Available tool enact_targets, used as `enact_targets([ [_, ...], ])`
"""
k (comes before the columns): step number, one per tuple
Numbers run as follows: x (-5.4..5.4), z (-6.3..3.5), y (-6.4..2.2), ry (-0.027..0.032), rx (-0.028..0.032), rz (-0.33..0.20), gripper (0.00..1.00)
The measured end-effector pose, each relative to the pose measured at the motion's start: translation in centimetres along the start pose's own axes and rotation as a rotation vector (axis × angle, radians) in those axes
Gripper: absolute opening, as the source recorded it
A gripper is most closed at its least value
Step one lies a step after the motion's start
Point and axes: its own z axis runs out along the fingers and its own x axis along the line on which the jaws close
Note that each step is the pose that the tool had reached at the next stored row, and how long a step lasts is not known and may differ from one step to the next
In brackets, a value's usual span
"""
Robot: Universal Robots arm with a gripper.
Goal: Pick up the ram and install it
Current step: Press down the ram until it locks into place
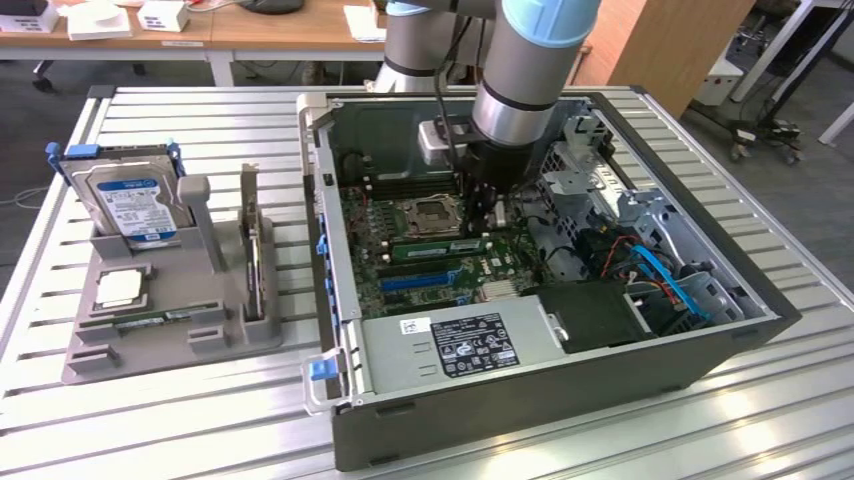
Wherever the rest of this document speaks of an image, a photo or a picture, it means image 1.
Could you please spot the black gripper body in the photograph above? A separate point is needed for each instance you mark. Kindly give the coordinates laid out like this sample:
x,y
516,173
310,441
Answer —
x,y
497,167

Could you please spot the green RAM stick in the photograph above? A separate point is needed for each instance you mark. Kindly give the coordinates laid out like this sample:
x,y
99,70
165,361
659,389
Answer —
x,y
143,320
428,250

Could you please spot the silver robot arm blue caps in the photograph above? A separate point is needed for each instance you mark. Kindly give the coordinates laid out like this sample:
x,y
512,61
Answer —
x,y
521,75

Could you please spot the RAM slot black latches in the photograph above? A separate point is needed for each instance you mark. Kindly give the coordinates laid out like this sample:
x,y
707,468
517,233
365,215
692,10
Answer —
x,y
428,238
414,184
414,195

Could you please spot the RAM slot white latches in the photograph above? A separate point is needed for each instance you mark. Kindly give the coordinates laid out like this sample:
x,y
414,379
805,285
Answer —
x,y
421,179
386,258
414,190
386,244

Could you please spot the CPU socket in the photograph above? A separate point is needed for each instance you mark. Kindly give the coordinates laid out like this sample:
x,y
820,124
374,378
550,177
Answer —
x,y
428,215

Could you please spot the perforated silver disk bay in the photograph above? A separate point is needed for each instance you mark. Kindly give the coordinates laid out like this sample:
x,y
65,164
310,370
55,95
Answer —
x,y
568,195

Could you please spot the long black expansion slot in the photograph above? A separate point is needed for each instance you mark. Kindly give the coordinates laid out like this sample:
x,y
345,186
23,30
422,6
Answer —
x,y
410,271

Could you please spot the silver chipset heat sink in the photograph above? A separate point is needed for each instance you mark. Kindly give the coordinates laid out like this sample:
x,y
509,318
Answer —
x,y
501,291

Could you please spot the green motherboard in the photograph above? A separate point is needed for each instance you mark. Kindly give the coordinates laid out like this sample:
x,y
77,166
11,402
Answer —
x,y
364,260

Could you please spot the black expansion slot blue latch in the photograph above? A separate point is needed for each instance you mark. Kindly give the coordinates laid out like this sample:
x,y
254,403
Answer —
x,y
408,301

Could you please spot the black fan shroud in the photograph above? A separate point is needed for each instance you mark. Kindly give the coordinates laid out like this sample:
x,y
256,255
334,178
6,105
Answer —
x,y
588,315

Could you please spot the silver power supply unit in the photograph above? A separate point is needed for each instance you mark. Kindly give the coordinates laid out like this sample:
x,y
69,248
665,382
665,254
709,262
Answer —
x,y
401,360

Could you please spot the wooden cabinet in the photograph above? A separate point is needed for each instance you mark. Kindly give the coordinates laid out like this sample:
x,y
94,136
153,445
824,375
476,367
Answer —
x,y
655,50

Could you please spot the graphics card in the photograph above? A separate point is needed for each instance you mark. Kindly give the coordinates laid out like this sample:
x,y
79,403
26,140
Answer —
x,y
253,240

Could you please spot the white paper sheets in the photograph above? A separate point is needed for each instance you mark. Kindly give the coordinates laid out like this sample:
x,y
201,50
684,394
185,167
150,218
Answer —
x,y
364,22

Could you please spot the white box red button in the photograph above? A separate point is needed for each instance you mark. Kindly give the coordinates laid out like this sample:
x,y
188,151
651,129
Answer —
x,y
717,85

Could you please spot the blue case latch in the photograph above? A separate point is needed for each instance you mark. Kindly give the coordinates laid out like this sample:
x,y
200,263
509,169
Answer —
x,y
320,372

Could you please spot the black open PC case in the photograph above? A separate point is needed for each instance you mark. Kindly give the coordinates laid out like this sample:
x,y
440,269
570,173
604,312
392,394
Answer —
x,y
534,410

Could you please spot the black power strip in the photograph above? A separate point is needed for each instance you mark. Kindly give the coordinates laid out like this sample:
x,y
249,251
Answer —
x,y
784,129

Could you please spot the black computer mouse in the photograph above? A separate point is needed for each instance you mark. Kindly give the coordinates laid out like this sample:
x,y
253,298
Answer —
x,y
274,6

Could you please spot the grey parts rack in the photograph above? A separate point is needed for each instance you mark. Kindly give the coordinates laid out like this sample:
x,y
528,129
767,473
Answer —
x,y
174,280

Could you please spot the hard disk blue caddy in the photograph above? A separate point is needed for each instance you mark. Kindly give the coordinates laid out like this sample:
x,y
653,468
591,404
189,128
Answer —
x,y
127,200

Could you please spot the silver CPU chip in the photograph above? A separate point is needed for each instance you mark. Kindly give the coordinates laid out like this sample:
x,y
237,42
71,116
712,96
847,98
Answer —
x,y
121,290

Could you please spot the white labelled box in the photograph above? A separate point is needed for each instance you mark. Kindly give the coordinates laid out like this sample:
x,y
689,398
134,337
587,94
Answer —
x,y
164,17
27,21

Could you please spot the white paper box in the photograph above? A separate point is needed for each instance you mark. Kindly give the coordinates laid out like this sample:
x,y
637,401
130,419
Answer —
x,y
101,22

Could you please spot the black chair castor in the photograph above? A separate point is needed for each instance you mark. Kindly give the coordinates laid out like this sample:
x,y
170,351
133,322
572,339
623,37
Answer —
x,y
43,80

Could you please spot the black device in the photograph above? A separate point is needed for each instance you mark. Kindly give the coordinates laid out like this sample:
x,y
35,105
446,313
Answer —
x,y
23,6

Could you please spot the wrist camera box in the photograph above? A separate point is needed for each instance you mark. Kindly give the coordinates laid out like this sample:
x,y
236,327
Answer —
x,y
437,147

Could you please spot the wooden desk white frame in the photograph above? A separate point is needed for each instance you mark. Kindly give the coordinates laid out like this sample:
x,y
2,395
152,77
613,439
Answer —
x,y
301,30
101,47

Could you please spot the white table frame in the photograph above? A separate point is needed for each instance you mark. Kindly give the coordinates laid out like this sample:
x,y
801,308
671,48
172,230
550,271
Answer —
x,y
775,50

